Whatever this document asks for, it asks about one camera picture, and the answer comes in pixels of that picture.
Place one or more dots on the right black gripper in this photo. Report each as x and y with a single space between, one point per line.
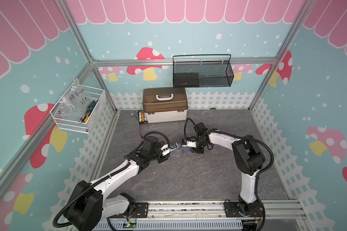
195 150

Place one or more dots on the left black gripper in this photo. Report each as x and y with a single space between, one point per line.
163 159

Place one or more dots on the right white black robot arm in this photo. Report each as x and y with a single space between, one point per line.
252 158

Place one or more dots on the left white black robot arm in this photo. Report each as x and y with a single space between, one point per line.
90 202

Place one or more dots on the black yellow battery charger board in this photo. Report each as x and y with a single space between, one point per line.
142 118

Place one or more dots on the brown lid storage toolbox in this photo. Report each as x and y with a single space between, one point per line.
165 104

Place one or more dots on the black box in mesh basket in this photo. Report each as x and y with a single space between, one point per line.
186 80

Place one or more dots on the green yellow tool in basket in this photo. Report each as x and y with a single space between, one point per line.
88 112

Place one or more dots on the clear plastic labelled bag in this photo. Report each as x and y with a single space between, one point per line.
75 101

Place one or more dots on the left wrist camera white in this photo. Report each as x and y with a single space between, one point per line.
165 150

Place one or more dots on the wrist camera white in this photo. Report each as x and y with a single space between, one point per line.
187 143
165 150

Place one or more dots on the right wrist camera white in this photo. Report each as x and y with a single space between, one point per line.
187 143

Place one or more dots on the black mesh wall basket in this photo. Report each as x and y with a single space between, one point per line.
214 69

